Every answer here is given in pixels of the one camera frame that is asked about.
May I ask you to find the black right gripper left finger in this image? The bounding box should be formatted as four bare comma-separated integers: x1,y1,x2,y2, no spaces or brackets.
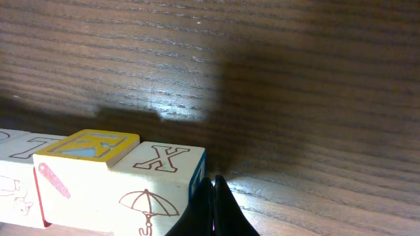
165,178,213,236

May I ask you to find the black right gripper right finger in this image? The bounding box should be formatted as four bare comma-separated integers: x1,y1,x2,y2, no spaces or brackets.
213,175,259,236

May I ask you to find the green letter J wooden block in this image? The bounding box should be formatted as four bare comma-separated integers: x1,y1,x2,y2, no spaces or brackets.
106,142,206,236

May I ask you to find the yellow blue letter K block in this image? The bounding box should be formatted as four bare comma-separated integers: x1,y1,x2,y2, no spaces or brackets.
33,129,140,231

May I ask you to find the yellow wooden block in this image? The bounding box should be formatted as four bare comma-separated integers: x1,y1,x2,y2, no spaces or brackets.
1,133,65,229

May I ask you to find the red letter A wooden block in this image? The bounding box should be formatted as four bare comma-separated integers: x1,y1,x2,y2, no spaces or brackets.
0,128,30,144

